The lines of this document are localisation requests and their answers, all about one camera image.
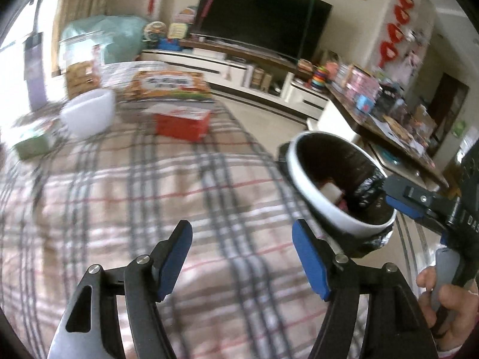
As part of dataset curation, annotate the white scrap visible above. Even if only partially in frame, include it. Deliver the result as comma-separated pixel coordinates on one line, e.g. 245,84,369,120
320,181,343,203

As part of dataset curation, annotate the purple hanging cloth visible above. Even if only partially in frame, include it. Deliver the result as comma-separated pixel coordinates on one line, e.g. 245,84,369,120
24,34,48,110

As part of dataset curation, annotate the white trash bin black liner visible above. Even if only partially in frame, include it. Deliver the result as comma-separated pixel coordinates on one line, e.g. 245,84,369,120
277,131,398,259

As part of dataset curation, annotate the person's right hand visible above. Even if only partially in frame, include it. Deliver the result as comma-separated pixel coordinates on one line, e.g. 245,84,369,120
416,249,479,350

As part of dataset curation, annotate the black television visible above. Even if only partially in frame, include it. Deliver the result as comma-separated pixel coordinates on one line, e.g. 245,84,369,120
195,0,333,63

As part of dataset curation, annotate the plaid cloth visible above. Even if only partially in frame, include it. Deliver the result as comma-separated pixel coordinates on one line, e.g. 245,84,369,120
0,60,371,359

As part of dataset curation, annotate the small blue box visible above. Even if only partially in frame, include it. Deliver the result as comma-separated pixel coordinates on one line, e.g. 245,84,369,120
355,95,375,115

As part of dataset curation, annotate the teal plastic bag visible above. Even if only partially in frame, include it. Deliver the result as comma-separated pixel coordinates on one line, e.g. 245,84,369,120
60,15,149,65

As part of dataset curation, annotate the rainbow stacking ring toy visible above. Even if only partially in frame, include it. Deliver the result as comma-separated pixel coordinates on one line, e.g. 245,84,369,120
312,65,330,87

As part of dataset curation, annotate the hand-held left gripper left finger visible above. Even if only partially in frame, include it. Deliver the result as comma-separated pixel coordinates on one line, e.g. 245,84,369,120
47,220,194,359

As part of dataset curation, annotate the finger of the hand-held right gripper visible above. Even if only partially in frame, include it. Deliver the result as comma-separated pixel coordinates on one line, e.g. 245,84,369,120
382,176,462,229

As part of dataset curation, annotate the white television cabinet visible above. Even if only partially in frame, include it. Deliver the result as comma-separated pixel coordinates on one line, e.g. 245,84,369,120
140,39,331,120

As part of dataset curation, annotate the white foam container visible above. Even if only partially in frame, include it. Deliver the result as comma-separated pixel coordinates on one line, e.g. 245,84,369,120
60,89,117,140

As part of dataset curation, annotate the dark-topped coffee table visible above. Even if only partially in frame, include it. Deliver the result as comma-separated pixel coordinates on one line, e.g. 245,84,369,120
307,82,450,192

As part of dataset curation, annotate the white ferris wheel toy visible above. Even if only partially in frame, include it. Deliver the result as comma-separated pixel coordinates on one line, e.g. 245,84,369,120
144,20,169,44

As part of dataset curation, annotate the red cardboard box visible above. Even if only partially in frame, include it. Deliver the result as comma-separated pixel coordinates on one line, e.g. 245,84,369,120
153,105,212,143

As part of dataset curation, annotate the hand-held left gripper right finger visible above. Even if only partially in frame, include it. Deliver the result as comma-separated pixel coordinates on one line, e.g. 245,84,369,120
292,219,438,359

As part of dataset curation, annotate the clear jar of snacks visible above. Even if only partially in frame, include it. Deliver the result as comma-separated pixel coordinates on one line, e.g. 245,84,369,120
59,34,108,98

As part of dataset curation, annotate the person's right forearm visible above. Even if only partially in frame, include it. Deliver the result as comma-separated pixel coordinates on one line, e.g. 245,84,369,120
436,343,470,359

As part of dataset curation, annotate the colourful children's book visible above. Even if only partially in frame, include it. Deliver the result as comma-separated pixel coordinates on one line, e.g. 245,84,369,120
123,70,215,104

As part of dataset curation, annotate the green tissue packet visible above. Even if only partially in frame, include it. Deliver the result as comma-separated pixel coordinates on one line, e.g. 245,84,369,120
13,123,61,161

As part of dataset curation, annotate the pink plastic box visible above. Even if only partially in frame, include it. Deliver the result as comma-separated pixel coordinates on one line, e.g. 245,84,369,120
344,65,381,100

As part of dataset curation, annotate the white low cabinet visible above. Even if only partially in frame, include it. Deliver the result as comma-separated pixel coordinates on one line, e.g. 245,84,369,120
369,142,431,188

